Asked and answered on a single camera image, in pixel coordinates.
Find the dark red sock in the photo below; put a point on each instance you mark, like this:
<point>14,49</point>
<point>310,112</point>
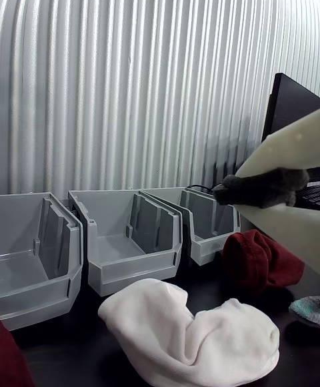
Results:
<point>10,360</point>
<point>253,260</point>

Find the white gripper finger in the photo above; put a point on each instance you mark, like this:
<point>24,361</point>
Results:
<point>290,146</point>
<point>293,230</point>

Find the large white sock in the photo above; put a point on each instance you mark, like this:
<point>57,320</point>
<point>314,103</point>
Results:
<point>200,337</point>

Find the white teal patterned sock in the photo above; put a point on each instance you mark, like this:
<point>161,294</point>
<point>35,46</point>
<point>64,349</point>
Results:
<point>308,310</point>

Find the silver laptop computer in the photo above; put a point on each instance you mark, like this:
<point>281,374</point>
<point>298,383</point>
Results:
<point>286,100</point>

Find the grey plastic storage bin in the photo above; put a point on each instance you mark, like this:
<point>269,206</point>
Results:
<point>116,260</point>
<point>213,247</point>
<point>23,280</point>

